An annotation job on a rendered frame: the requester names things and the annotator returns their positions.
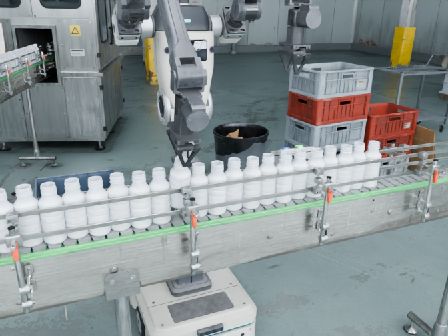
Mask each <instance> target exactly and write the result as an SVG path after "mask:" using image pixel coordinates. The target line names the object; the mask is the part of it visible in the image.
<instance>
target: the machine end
mask: <svg viewBox="0 0 448 336"><path fill-rule="evenodd" d="M116 4H117V0H0V22H2V23H3V30H4V36H5V44H6V48H7V52H8V51H13V50H16V49H20V48H23V47H27V46H30V45H33V44H37V46H38V47H39V46H44V45H47V43H49V44H50V43H51V42H53V46H54V47H51V49H52V48H54V52H55V62H56V68H57V72H56V73H54V74H53V75H51V76H49V77H48V78H46V79H44V80H42V81H40V82H38V83H37V84H35V87H34V88H32V89H30V92H31V101H32V106H33V114H34V120H35V128H36V133H37V141H97V142H98V143H99V146H97V147H95V150H98V151H101V150H104V149H105V146H101V142H102V141H105V140H106V138H107V136H108V134H109V133H114V132H115V130H112V127H113V126H114V124H115V122H116V120H118V119H122V117H120V114H121V112H122V110H123V108H124V104H123V102H125V98H123V85H122V74H121V70H122V69H123V66H122V65H121V60H122V58H124V55H120V45H116V43H115V36H114V32H113V24H112V15H113V11H114V7H115V5H116ZM51 52H53V51H51ZM19 141H33V139H32V134H31V126H30V121H29V113H28V108H27V100H26V95H25V91H22V92H21V93H19V94H17V95H16V96H14V97H12V98H10V99H8V100H6V101H5V102H3V103H1V104H0V142H2V143H3V147H2V148H0V151H9V150H11V147H7V146H6V142H19Z"/></svg>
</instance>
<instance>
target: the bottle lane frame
mask: <svg viewBox="0 0 448 336"><path fill-rule="evenodd" d="M428 183H429V181H427V180H425V181H422V182H418V183H410V184H407V185H403V184H402V185H400V186H394V187H389V188H387V187H386V188H385V189H377V190H374V191H370V190H369V191H367V192H360V193H356V194H351V195H343V196H341V197H333V198H332V201H331V203H329V205H328V212H327V223H328V224H329V226H330V227H329V229H328V233H327V236H328V241H326V242H324V244H323V245H329V244H333V243H338V242H342V241H346V240H350V239H356V238H359V237H364V236H368V235H373V234H376V233H382V232H385V231H390V230H394V229H399V228H402V227H408V226H412V225H416V224H420V223H425V222H429V221H434V220H438V219H443V218H446V217H448V177H444V178H440V179H438V180H437V182H436V183H433V188H432V192H431V197H430V200H429V201H430V202H431V203H432V207H431V208H430V210H429V218H428V219H426V220H425V222H421V218H420V214H421V212H420V211H418V208H416V206H417V201H420V198H418V196H419V191H420V190H424V191H423V196H422V199H423V200H425V196H426V192H427V186H428ZM323 202H324V199H323V200H319V201H316V200H315V201H312V202H306V201H305V203H301V204H296V203H295V204H294V205H290V206H286V205H285V206H284V207H279V208H276V207H275V206H274V207H275V208H274V209H268V210H266V209H264V211H257V212H256V211H254V210H253V213H246V214H245V213H243V212H242V213H243V214H242V215H235V216H234V215H232V214H231V216H230V217H224V218H222V217H221V216H220V218H219V219H213V220H210V219H209V218H208V221H202V222H198V221H197V227H196V228H195V233H196V234H197V242H196V246H197V249H198V250H199V251H200V252H201V254H200V255H199V263H200V264H201V267H200V268H199V270H198V271H196V274H195V275H198V274H202V273H207V272H210V271H216V270H219V269H224V268H228V267H233V266H236V265H242V264H245V263H250V262H254V261H259V260H263V259H268V258H272V257H277V256H280V255H286V254H289V253H294V252H298V251H303V250H306V249H312V248H315V247H320V246H323V245H319V240H318V236H319V235H320V233H318V229H316V226H317V221H319V218H318V217H317V215H318V209H322V208H323ZM189 252H190V224H186V223H184V225H180V226H176V227H174V226H173V225H172V226H171V227H169V228H165V229H162V228H160V227H159V229H158V230H154V231H148V230H147V229H146V232H143V233H135V232H133V234H132V235H125V236H122V235H121V234H119V236H118V237H114V238H110V239H108V238H107V237H105V239H103V240H99V241H94V240H92V239H91V242H88V243H81V244H79V242H77V243H76V245H70V246H66V247H65V246H64V245H61V247H59V248H55V249H49V248H48V247H47V248H46V250H44V251H37V252H33V250H31V252H30V253H26V254H22V255H20V256H21V262H22V267H23V274H24V278H25V284H27V277H28V276H26V273H25V265H32V267H33V275H31V278H30V279H35V285H36V289H34V290H33V300H35V304H34V305H33V307H32V308H30V312H28V313H32V312H36V311H41V310H44V309H50V308H53V307H58V306H62V305H67V304H70V303H76V302H79V301H84V300H88V299H93V298H97V297H102V296H105V282H104V278H106V276H107V275H108V274H109V273H112V272H116V271H122V270H126V269H131V268H134V269H136V270H137V271H138V272H139V282H140V287H146V286H149V285H154V284H158V283H163V282H166V281H172V280H176V279H180V278H184V277H189V276H193V275H192V274H191V270H190V263H191V258H190V254H189ZM23 314H27V313H24V312H23V306H22V302H21V295H20V292H19V285H18V280H17V274H16V270H15V264H14V260H13V256H11V257H4V258H1V256H0V319H6V318H9V317H14V316H18V315H23Z"/></svg>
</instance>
